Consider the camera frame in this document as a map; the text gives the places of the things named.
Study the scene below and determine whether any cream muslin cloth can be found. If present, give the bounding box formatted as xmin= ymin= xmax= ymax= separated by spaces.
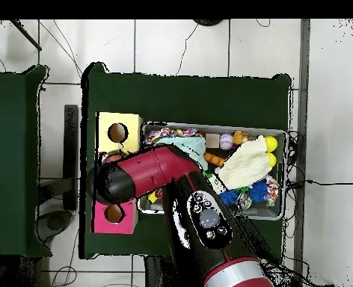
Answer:
xmin=218 ymin=135 xmax=273 ymax=191

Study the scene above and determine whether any small crushed clear bottle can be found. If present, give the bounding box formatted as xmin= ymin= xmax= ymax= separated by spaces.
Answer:
xmin=237 ymin=194 xmax=253 ymax=210

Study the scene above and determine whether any wooden box with three holes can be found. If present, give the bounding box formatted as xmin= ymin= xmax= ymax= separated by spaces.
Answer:
xmin=90 ymin=111 xmax=144 ymax=235

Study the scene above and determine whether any black upright panel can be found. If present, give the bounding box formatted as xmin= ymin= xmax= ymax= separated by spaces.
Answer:
xmin=62 ymin=103 xmax=80 ymax=212

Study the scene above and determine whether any mint green muslin cloth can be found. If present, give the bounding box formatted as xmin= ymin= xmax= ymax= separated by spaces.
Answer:
xmin=155 ymin=135 xmax=209 ymax=171

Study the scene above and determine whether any dark grey floor base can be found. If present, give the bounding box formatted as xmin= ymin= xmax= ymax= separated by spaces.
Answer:
xmin=34 ymin=209 xmax=73 ymax=244

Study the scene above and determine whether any dark green table cloth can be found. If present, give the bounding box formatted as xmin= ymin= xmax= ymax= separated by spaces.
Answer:
xmin=0 ymin=64 xmax=52 ymax=259
xmin=79 ymin=61 xmax=292 ymax=260

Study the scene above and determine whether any orange toy building brick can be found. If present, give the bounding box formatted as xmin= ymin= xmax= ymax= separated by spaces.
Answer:
xmin=203 ymin=151 xmax=226 ymax=167

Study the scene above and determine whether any plain wooden block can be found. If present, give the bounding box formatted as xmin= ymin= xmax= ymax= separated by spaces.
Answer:
xmin=205 ymin=133 xmax=221 ymax=149

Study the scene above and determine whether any white baseball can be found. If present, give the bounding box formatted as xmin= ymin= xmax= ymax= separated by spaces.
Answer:
xmin=218 ymin=133 xmax=234 ymax=150

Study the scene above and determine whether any brown plush animal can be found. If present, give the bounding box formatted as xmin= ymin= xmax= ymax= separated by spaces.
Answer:
xmin=232 ymin=130 xmax=249 ymax=146

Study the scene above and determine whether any blue spiky ball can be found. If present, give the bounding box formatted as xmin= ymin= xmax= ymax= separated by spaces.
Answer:
xmin=249 ymin=179 xmax=268 ymax=203

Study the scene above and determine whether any black tripod leg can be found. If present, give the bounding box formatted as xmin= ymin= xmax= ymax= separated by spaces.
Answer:
xmin=10 ymin=19 xmax=43 ymax=51

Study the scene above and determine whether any black round object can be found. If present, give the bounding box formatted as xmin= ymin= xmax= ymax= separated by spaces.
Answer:
xmin=192 ymin=19 xmax=225 ymax=27

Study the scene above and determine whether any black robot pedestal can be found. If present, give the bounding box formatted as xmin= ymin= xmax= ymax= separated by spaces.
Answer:
xmin=144 ymin=256 xmax=177 ymax=287

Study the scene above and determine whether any silver wire mesh bin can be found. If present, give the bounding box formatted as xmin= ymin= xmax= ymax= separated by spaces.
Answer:
xmin=136 ymin=120 xmax=289 ymax=221

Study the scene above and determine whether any black cable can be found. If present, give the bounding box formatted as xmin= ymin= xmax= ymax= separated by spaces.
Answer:
xmin=285 ymin=129 xmax=353 ymax=188

